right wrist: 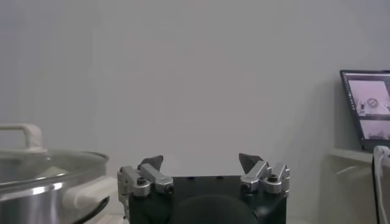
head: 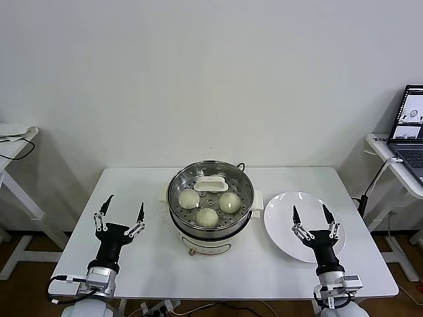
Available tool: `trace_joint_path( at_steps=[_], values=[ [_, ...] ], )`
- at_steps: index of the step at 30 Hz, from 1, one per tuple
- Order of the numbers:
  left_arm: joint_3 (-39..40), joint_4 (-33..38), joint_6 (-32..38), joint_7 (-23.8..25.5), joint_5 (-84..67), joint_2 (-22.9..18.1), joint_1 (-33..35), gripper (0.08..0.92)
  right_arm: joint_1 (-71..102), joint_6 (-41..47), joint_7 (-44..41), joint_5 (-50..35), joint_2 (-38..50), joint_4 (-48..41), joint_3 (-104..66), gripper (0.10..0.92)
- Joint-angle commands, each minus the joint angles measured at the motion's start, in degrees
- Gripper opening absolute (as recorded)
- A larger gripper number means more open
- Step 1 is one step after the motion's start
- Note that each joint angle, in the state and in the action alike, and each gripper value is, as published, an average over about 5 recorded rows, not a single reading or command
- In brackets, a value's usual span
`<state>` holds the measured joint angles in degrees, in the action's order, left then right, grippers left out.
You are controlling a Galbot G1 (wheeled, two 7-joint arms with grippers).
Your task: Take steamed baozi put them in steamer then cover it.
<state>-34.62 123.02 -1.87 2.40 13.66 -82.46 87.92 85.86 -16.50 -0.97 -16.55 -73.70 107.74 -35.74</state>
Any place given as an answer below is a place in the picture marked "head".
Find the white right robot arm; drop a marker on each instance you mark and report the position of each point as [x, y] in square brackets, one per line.
[330, 284]

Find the white power strip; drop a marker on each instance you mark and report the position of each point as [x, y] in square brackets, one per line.
[158, 308]

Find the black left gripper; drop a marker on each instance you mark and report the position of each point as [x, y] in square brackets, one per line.
[112, 237]

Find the white work table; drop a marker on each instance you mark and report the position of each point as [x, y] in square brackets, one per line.
[132, 185]

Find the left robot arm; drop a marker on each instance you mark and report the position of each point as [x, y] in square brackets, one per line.
[100, 280]

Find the white round plate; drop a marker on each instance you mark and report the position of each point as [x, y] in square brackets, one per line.
[284, 211]

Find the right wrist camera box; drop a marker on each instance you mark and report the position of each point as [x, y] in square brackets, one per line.
[353, 283]

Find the stainless steel steamer basket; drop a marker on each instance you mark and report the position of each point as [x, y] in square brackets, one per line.
[211, 233]

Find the white side table with laptop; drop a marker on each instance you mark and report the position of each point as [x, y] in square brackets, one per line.
[380, 145]

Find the white folded cloth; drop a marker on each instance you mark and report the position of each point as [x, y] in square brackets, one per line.
[16, 132]

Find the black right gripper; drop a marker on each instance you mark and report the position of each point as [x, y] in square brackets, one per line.
[324, 247]

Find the white steamed baozi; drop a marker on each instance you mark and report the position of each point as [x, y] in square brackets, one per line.
[230, 202]
[189, 199]
[207, 218]

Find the open grey laptop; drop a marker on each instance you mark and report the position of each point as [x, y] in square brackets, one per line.
[409, 112]

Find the round glass lid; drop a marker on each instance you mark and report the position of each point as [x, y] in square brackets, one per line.
[211, 184]

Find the cream electric cooker pot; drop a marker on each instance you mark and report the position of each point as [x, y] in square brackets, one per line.
[215, 246]

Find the white side table with cloth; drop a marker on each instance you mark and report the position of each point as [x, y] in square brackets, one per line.
[16, 149]

